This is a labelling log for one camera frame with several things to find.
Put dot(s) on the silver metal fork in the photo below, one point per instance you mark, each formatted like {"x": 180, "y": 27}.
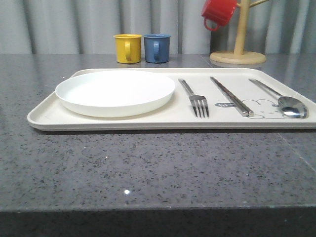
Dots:
{"x": 198, "y": 102}

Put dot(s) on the white round plate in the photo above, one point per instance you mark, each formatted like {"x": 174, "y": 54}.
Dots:
{"x": 115, "y": 93}

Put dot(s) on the silver metal chopstick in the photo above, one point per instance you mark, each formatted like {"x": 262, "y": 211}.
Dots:
{"x": 237, "y": 100}
{"x": 228, "y": 97}

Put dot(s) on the silver metal spoon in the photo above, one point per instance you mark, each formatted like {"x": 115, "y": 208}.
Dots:
{"x": 289, "y": 106}

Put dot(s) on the blue enamel mug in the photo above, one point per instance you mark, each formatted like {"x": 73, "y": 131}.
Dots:
{"x": 157, "y": 48}

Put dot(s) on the yellow enamel mug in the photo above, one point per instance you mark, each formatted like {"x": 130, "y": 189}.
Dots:
{"x": 128, "y": 48}

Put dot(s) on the wooden mug tree stand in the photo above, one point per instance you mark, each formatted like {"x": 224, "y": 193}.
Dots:
{"x": 239, "y": 55}

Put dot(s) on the beige rabbit serving tray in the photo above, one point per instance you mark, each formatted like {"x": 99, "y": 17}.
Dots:
{"x": 51, "y": 115}

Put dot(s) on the red enamel mug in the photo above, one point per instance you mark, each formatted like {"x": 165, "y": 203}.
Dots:
{"x": 219, "y": 12}

